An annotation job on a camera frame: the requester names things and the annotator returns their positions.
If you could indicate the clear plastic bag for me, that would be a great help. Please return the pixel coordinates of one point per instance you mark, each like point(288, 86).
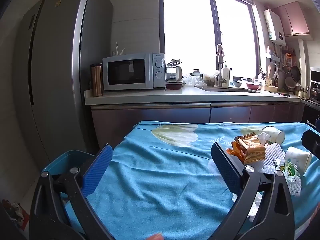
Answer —
point(193, 81)

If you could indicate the orange peel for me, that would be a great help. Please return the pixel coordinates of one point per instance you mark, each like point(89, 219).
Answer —
point(235, 151)

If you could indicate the cream pot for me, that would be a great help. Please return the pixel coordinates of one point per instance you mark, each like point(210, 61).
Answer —
point(270, 88)

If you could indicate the hanging black frying pan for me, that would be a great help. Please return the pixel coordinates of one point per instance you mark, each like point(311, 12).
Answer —
point(295, 73)

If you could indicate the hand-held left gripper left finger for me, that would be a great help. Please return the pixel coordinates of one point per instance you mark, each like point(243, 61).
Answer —
point(100, 170)

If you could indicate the dark red food container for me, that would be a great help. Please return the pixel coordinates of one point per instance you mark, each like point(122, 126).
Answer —
point(174, 86)

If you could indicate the clear plastic wrapper green label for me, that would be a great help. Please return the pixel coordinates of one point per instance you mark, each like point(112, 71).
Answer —
point(287, 170)

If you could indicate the blue floral tablecloth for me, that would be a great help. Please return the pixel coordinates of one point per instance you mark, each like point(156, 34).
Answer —
point(155, 180)

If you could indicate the cream slotted spatula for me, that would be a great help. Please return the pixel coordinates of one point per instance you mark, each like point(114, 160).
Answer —
point(268, 80)

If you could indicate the person's left hand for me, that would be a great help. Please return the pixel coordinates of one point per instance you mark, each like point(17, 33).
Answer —
point(155, 237)

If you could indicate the kitchen window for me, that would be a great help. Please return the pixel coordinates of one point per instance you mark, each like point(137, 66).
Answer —
point(187, 30)

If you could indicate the blue trash bin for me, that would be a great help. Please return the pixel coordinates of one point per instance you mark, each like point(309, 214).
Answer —
point(62, 158)

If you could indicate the gold snack wrapper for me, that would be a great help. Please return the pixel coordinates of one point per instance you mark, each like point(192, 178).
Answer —
point(252, 150)

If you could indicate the copper thermos tumbler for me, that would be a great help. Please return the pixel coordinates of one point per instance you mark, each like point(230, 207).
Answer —
point(97, 82)

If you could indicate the white dish soap bottle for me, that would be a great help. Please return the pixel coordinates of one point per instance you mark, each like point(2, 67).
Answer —
point(227, 76)

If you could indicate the white foam fruit net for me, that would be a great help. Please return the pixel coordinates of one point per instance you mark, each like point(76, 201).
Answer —
point(272, 155)
point(295, 187)

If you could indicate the pink wall cabinet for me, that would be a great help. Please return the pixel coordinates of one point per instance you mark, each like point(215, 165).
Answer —
point(296, 20)

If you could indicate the white kitchen countertop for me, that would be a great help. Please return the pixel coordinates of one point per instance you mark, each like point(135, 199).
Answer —
point(150, 96)

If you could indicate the glass electric kettle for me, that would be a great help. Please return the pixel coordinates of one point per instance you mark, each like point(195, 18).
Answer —
point(175, 72)

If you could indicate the dark base cabinets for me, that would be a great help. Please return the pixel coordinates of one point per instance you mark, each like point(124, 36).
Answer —
point(175, 115)

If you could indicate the white microwave oven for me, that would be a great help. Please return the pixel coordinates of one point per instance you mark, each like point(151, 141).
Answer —
point(125, 72)

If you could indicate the white bowl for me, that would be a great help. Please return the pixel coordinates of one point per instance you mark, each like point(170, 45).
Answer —
point(237, 83)

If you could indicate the gas stove with pots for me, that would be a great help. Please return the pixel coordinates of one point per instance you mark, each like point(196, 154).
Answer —
point(314, 93)

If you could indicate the red bowl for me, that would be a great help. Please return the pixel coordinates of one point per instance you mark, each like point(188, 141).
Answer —
point(253, 86)

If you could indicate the white plastic rack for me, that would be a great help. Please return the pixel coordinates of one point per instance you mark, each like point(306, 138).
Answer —
point(118, 50)

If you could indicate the small glass bowl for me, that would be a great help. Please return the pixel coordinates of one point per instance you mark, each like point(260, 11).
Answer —
point(243, 80)

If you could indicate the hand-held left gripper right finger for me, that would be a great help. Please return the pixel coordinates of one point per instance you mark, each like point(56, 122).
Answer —
point(225, 170)

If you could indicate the white water heater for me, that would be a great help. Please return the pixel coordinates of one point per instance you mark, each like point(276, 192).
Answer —
point(273, 27)

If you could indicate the white tissue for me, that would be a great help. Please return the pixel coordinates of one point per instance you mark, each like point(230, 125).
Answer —
point(263, 138)
point(252, 207)

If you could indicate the white paper cup blue dots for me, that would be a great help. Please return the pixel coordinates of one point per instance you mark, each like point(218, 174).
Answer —
point(297, 158)
point(273, 133)

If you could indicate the clear food container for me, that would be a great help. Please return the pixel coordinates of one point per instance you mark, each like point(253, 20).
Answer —
point(211, 80)

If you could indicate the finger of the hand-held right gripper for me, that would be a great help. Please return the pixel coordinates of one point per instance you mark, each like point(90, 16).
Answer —
point(311, 142)

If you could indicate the black range hood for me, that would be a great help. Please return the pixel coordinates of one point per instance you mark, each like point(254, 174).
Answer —
point(315, 75)

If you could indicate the grey refrigerator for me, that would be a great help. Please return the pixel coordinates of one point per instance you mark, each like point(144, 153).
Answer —
point(55, 67)

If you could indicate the metal kitchen faucet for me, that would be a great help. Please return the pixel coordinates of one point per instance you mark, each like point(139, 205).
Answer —
point(220, 55)

